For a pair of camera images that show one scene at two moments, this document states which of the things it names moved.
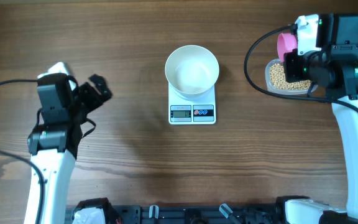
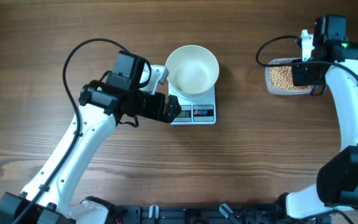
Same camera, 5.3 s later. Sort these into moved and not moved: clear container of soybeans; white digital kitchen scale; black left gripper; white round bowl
Moved: black left gripper
Not moved: clear container of soybeans; white round bowl; white digital kitchen scale
